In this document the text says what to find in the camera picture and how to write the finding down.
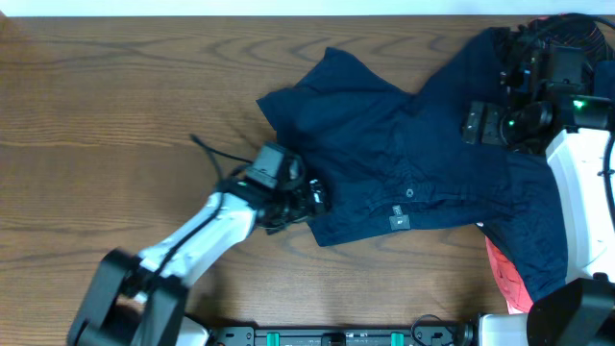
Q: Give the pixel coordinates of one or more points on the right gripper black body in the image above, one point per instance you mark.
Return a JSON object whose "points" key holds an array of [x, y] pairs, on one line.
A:
{"points": [[502, 128]]}

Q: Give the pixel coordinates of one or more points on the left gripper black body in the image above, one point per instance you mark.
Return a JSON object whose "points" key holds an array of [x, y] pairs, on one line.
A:
{"points": [[291, 207]]}

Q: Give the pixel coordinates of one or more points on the navy blue shorts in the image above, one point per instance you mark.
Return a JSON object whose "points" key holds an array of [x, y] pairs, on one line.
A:
{"points": [[395, 161]]}

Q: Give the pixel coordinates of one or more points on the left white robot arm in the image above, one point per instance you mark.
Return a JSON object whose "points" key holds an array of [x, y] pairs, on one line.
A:
{"points": [[140, 299]]}

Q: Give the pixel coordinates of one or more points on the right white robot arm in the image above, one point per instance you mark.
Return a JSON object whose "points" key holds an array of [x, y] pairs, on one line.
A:
{"points": [[582, 311]]}

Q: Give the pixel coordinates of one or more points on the navy blue garment in pile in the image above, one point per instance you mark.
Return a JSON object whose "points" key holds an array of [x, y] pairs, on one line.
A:
{"points": [[604, 80]]}

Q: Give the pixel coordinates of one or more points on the black patterned garment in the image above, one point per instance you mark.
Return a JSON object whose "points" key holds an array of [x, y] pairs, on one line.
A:
{"points": [[574, 30]]}

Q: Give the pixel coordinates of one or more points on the pink garment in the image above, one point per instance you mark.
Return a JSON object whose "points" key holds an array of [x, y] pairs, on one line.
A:
{"points": [[508, 280]]}

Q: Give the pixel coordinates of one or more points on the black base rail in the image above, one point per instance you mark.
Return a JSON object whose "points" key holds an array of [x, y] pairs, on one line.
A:
{"points": [[428, 333]]}

